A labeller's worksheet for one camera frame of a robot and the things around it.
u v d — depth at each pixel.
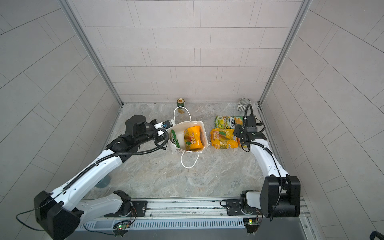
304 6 0.71
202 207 0.74
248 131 0.64
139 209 0.70
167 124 0.58
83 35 0.79
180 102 1.05
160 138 0.62
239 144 0.91
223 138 0.91
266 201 0.40
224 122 1.02
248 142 0.59
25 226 0.39
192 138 0.84
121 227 0.64
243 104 1.14
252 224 0.69
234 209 0.71
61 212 0.36
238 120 1.04
